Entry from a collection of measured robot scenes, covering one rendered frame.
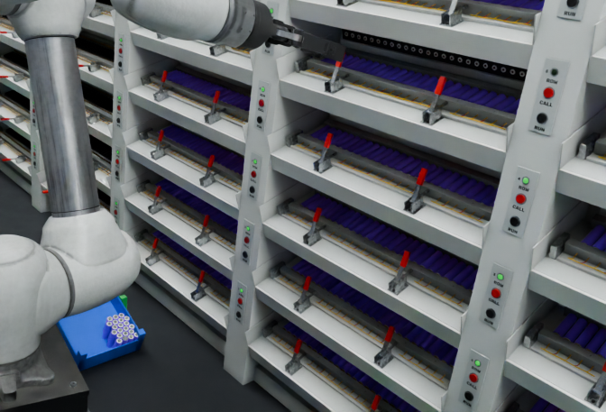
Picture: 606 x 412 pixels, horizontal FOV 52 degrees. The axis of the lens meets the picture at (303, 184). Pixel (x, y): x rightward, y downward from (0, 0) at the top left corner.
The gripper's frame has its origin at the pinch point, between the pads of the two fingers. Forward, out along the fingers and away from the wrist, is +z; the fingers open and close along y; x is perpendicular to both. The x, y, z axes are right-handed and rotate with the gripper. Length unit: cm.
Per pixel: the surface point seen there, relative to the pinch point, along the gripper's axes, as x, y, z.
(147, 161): -47, -88, 29
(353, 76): -3.2, -13.0, 25.9
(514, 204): -16.7, 33.7, 22.1
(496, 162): -10.9, 28.0, 22.0
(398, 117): -8.7, 5.6, 20.5
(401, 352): -60, 14, 38
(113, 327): -92, -64, 15
